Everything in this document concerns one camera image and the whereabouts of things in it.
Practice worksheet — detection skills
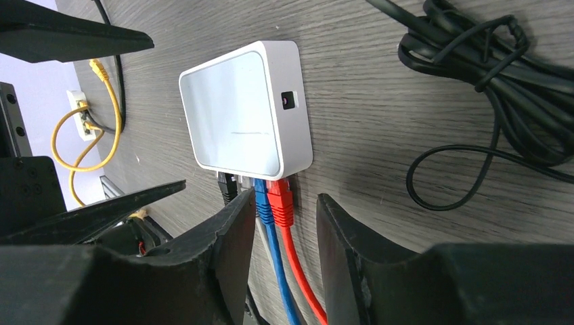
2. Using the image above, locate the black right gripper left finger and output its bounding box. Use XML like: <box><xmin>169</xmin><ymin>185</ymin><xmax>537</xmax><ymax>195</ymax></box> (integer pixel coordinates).
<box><xmin>1</xmin><ymin>190</ymin><xmax>255</xmax><ymax>324</ymax></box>

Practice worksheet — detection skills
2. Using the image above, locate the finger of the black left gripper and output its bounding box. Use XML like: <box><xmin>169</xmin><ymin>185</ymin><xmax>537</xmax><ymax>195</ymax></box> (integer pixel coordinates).
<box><xmin>1</xmin><ymin>180</ymin><xmax>186</xmax><ymax>245</ymax></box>
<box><xmin>1</xmin><ymin>1</ymin><xmax>154</xmax><ymax>63</ymax></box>

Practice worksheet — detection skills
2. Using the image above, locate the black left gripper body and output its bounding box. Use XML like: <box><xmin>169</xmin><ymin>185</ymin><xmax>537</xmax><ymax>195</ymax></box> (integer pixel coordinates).
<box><xmin>1</xmin><ymin>82</ymin><xmax>66</xmax><ymax>236</ymax></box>

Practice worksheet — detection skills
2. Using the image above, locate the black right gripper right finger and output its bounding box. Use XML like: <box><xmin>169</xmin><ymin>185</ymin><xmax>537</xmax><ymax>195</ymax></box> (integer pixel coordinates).
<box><xmin>316</xmin><ymin>194</ymin><xmax>573</xmax><ymax>324</ymax></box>

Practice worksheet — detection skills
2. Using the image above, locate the blue ethernet cable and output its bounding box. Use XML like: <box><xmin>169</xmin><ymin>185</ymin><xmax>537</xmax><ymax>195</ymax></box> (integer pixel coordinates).
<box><xmin>253</xmin><ymin>177</ymin><xmax>301</xmax><ymax>325</ymax></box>

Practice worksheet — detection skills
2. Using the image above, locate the red ethernet cable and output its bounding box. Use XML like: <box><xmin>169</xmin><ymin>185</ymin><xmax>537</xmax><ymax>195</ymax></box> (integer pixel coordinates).
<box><xmin>266</xmin><ymin>177</ymin><xmax>329</xmax><ymax>325</ymax></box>

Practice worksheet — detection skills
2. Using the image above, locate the white network switch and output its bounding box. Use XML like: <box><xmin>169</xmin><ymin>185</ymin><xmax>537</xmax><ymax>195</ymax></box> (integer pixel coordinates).
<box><xmin>178</xmin><ymin>41</ymin><xmax>313</xmax><ymax>181</ymax></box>

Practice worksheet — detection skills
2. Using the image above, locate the black power adapter with cord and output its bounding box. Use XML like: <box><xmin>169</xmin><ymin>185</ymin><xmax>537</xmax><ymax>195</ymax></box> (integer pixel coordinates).
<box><xmin>372</xmin><ymin>1</ymin><xmax>573</xmax><ymax>211</ymax></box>

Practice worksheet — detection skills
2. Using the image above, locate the yellow ethernet cable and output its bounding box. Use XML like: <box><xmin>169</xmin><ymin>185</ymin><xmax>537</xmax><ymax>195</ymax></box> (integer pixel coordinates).
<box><xmin>50</xmin><ymin>59</ymin><xmax>123</xmax><ymax>208</ymax></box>

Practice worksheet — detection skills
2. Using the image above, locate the white switch at table edge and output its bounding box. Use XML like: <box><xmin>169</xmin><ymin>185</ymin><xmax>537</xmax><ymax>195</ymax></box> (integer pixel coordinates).
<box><xmin>66</xmin><ymin>90</ymin><xmax>96</xmax><ymax>142</ymax></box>

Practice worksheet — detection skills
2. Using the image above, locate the black ethernet cable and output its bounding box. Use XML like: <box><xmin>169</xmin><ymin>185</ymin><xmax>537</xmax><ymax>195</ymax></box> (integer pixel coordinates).
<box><xmin>217</xmin><ymin>171</ymin><xmax>270</xmax><ymax>325</ymax></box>

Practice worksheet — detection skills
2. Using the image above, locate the grey ethernet cable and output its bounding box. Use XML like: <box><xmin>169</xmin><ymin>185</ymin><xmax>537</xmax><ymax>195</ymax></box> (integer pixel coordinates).
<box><xmin>240</xmin><ymin>175</ymin><xmax>310</xmax><ymax>325</ymax></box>

